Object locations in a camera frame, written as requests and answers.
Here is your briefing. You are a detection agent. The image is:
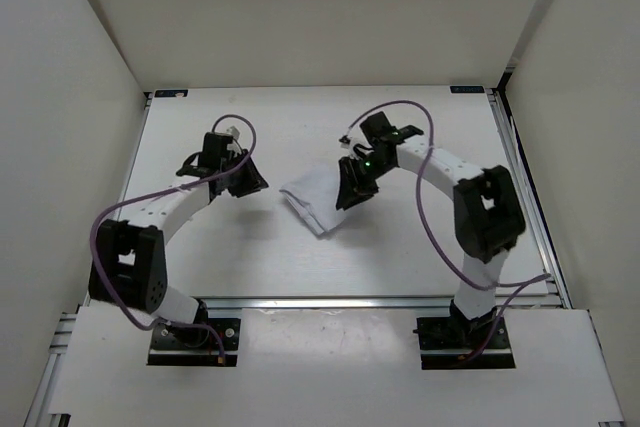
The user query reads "white skirt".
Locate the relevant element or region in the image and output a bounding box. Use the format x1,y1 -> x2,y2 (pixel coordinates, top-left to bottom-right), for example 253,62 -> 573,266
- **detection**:
279,165 -> 347,237

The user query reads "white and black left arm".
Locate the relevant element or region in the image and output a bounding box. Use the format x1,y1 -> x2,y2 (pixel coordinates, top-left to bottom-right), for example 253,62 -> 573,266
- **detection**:
88,150 -> 268,347

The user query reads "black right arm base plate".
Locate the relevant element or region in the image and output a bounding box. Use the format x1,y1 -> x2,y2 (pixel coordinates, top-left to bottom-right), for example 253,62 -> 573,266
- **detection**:
414,317 -> 516,370

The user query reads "blue right corner label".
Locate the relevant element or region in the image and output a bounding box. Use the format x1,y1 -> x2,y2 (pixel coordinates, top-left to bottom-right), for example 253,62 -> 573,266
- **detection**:
450,85 -> 485,94

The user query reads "aluminium front table rail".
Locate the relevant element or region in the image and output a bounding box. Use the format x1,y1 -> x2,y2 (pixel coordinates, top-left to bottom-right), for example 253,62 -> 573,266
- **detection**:
84,295 -> 571,312

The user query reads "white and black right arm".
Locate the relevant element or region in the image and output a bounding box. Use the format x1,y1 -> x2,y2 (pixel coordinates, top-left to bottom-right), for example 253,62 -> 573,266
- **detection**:
336,132 -> 526,347

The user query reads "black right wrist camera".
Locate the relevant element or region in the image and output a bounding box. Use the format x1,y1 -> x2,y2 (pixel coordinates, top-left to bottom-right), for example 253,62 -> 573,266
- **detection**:
359,111 -> 397,147

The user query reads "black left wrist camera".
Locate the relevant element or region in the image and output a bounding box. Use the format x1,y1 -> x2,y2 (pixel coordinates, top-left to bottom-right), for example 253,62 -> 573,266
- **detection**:
197,132 -> 238,172

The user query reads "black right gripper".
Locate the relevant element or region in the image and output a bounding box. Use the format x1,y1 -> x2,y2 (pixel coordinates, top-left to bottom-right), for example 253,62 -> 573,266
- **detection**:
335,152 -> 395,209

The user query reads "blue corner label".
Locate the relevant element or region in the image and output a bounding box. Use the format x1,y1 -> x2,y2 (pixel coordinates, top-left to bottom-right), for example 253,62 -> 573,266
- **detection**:
450,85 -> 485,94
154,89 -> 188,98

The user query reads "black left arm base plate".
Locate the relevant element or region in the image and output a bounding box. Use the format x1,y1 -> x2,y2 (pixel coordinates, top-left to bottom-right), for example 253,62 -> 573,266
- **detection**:
147,317 -> 241,368

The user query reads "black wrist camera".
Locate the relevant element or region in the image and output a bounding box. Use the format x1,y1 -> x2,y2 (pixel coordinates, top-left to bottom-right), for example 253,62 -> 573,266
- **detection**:
359,111 -> 397,147
197,132 -> 238,172

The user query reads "blue left corner label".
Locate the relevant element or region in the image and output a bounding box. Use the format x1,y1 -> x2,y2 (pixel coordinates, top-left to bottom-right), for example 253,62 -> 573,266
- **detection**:
154,89 -> 188,98

